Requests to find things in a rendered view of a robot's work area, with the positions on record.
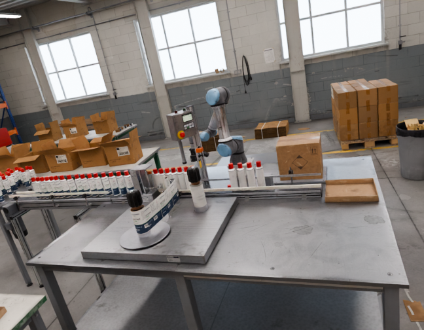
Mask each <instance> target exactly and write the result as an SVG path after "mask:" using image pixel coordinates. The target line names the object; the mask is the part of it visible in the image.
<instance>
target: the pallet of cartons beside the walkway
mask: <svg viewBox="0 0 424 330"><path fill-rule="evenodd" d="M330 86H331V95H332V97H331V100H332V116H333V125H334V131H335V134H336V137H337V138H338V141H339V143H340V145H341V147H342V150H343V151H346V150H349V144H351V143H362V144H363V146H364V148H372V147H375V141H380V140H387V141H388V142H389V143H390V144H391V145H398V138H397V135H396V125H397V124H398V84H396V83H393V82H391V81H390V80H388V79H378V80H374V81H368V82H367V81H366V80H365V79H357V80H352V81H347V82H346V81H345V82H337V83H332V84H330Z"/></svg>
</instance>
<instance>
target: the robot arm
mask: <svg viewBox="0 0 424 330"><path fill-rule="evenodd" d="M229 99H230V92H229V90H228V89H227V88H226V87H224V86H221V87H218V88H213V89H211V90H209V91H208V92H207V94H206V101H207V103H208V104H209V105H210V106H211V108H212V109H213V111H214V112H213V115H212V117H211V121H210V123H209V126H208V129H207V130H205V131H203V132H199V133H200V139H201V141H208V139H209V138H212V137H214V136H215V135H217V129H218V133H219V145H218V147H217V151H218V153H219V154H220V155H221V156H223V157H228V156H230V163H233V165H238V163H239V162H241V163H242V164H245V163H247V157H246V156H245V153H244V146H243V138H242V136H230V133H229V129H228V123H227V120H226V114H225V110H224V108H225V106H226V105H227V104H228V102H229ZM189 142H190V149H189V151H190V153H191V155H190V159H191V162H196V161H197V157H196V152H195V148H194V142H193V139H192V136H191V137H189ZM203 154H204V156H205V157H208V156H209V153H207V152H205V151H203ZM194 166H197V167H198V169H199V166H198V161H197V162H196V165H194Z"/></svg>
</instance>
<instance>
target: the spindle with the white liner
mask: <svg viewBox="0 0 424 330"><path fill-rule="evenodd" d="M186 173H187V176H188V181H189V182H191V184H190V191H191V194H192V199H193V203H194V207H195V211H196V212H204V211H206V210H207V209H208V207H207V202H206V199H205V193H204V189H203V184H202V182H201V181H200V180H201V177H200V171H199V169H198V167H197V166H192V167H189V168H188V169H187V171H186Z"/></svg>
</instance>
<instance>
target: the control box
mask: <svg viewBox="0 0 424 330"><path fill-rule="evenodd" d="M187 113H192V111H191V110H186V111H183V110H182V111H178V113H177V114H175V113H171V114H168V115H166V118H167V121H168V126H169V131H170V134H171V139H172V140H174V141H180V140H182V139H186V138H189V137H191V136H195V135H196V134H197V133H196V127H195V124H194V127H193V128H189V129H187V130H185V129H184V126H183V125H184V124H188V123H190V122H194V118H193V115H192V119H193V120H190V121H188V122H184V123H183V119H182V116H181V115H184V114H187ZM181 132H184V133H185V137H181V136H180V133H181Z"/></svg>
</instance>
